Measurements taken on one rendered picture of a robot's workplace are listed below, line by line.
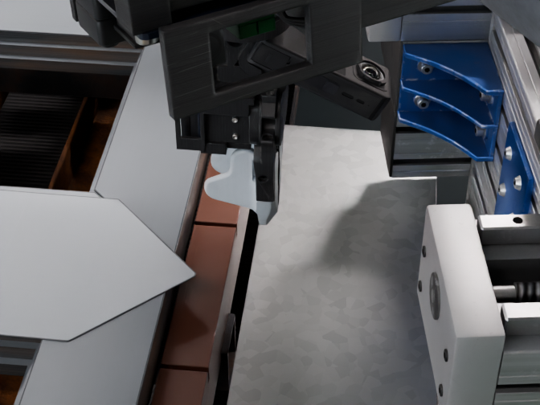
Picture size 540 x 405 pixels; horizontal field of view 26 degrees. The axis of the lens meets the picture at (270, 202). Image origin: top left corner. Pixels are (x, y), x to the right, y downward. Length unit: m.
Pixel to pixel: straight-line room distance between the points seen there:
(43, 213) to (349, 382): 0.34
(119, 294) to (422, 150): 0.45
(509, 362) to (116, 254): 0.39
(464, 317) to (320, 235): 0.54
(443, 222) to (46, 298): 0.35
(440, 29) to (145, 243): 0.39
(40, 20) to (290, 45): 0.54
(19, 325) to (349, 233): 0.46
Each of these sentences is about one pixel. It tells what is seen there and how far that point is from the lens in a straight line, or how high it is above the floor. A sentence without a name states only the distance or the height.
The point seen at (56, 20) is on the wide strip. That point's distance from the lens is 1.36.
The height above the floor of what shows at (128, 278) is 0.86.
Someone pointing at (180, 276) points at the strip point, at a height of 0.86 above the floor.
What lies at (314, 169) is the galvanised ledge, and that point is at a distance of 1.40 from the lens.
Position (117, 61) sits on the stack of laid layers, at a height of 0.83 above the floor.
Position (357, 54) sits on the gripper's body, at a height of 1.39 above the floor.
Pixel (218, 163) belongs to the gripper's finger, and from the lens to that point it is 0.98.
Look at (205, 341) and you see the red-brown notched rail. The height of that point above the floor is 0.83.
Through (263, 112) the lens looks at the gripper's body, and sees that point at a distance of 0.88.
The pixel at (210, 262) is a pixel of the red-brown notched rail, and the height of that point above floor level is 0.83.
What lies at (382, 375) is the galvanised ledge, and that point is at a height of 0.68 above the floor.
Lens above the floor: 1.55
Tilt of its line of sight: 40 degrees down
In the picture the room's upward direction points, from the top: straight up
